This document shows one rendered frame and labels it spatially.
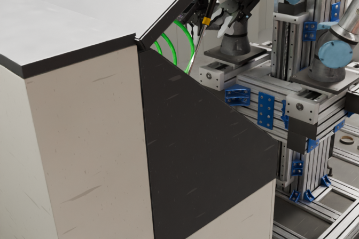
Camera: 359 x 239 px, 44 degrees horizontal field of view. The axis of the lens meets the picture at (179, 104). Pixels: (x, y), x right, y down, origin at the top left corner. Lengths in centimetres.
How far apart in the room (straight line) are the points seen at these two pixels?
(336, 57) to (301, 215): 102
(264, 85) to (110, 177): 114
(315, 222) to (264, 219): 70
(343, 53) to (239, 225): 73
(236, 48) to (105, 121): 124
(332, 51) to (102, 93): 98
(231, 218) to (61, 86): 87
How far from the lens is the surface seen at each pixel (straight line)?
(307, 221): 248
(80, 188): 111
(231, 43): 219
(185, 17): 175
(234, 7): 168
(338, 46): 175
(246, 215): 169
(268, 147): 162
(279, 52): 218
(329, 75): 194
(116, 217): 123
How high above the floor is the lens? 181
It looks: 27 degrees down
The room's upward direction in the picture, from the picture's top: 3 degrees counter-clockwise
